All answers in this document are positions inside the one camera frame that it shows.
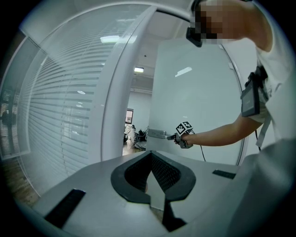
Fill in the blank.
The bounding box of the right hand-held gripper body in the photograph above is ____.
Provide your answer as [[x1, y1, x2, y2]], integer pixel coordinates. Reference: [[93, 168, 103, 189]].
[[173, 121, 196, 150]]

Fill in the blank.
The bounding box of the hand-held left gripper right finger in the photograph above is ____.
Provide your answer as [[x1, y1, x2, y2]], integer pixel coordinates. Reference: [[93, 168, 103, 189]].
[[151, 150, 239, 232]]

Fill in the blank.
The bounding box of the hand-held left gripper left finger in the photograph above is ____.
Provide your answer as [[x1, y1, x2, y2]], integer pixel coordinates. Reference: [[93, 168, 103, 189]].
[[34, 150, 169, 237]]

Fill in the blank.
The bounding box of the silver door handle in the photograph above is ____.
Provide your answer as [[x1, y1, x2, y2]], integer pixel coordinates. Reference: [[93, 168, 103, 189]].
[[148, 128, 167, 139]]

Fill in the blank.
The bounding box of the frosted glass door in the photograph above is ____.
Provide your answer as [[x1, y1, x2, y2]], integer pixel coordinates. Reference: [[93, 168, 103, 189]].
[[145, 38, 246, 166]]

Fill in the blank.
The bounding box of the person's right forearm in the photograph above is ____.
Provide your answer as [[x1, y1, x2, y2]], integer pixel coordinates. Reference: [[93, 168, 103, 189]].
[[182, 115, 264, 147]]

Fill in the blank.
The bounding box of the dark office chair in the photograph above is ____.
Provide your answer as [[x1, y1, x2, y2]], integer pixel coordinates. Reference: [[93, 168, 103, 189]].
[[137, 129, 148, 142]]

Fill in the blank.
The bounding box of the white covered chair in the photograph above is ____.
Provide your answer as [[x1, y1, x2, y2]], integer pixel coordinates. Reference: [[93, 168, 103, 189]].
[[124, 125, 137, 142]]

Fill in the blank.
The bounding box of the person's white shirt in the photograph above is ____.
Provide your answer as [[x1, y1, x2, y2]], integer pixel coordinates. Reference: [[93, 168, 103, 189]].
[[222, 13, 296, 151]]

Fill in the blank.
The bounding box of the framed glass partition panel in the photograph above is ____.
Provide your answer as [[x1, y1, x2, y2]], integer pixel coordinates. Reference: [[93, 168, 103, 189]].
[[0, 37, 32, 160]]

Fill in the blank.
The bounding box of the person's head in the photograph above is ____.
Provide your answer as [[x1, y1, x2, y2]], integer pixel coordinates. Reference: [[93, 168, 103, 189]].
[[191, 0, 273, 53]]

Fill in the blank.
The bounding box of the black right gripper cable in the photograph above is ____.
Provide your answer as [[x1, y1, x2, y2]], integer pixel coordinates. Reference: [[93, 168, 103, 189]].
[[199, 131, 207, 162]]

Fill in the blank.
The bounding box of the grey metal door frame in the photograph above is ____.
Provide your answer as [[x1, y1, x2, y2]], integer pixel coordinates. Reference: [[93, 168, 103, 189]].
[[89, 5, 197, 162]]

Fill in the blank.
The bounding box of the white hanging strap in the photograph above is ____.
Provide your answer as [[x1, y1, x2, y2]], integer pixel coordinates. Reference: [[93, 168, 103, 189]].
[[255, 113, 271, 149]]

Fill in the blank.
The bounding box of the black head-mounted camera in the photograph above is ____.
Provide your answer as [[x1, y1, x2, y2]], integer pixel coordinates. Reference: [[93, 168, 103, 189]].
[[186, 26, 204, 48]]

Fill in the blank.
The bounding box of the black phone arm strap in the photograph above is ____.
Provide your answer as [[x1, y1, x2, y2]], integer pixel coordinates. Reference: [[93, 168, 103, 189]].
[[246, 65, 269, 93]]

